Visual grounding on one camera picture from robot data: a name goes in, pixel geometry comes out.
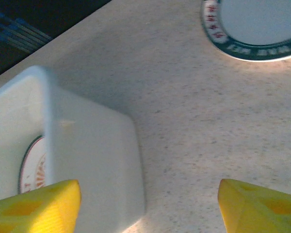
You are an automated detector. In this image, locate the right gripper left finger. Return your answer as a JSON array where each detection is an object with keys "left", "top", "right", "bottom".
[{"left": 0, "top": 179, "right": 82, "bottom": 233}]

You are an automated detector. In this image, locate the white plastic bin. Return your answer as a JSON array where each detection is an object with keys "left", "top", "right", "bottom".
[{"left": 0, "top": 65, "right": 146, "bottom": 233}]

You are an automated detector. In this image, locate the white plate dark lettered band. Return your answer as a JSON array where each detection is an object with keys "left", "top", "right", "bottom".
[{"left": 200, "top": 0, "right": 291, "bottom": 62}]

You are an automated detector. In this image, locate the white plate orange sunburst print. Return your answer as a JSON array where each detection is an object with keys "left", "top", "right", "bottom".
[{"left": 18, "top": 134, "right": 48, "bottom": 195}]

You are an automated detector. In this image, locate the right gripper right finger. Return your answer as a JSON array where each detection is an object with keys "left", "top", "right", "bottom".
[{"left": 217, "top": 178, "right": 291, "bottom": 233}]

